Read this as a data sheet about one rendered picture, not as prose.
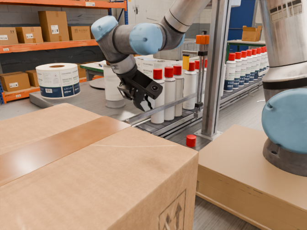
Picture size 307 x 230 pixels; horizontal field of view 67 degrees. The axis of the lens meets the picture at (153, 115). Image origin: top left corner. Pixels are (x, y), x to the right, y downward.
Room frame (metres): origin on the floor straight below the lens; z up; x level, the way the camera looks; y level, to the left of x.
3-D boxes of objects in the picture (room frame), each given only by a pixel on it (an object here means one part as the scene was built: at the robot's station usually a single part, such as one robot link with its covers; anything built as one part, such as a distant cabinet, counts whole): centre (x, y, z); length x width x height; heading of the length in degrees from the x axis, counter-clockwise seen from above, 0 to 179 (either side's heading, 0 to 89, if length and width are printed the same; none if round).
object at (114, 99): (1.01, 0.18, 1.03); 0.09 x 0.09 x 0.30
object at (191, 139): (0.73, -0.13, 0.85); 0.03 x 0.03 x 0.03
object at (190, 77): (0.96, -0.16, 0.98); 0.05 x 0.05 x 0.20
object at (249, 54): (1.40, -0.56, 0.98); 0.05 x 0.05 x 0.20
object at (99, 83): (1.41, 0.24, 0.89); 0.31 x 0.31 x 0.01
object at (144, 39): (0.64, 0.03, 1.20); 0.11 x 0.11 x 0.08; 52
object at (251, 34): (6.19, -2.48, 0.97); 0.47 x 0.41 x 0.37; 135
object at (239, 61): (1.29, -0.46, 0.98); 0.05 x 0.05 x 0.20
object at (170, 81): (0.84, -0.06, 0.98); 0.05 x 0.05 x 0.20
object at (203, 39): (0.89, -0.16, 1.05); 0.10 x 0.04 x 0.33; 47
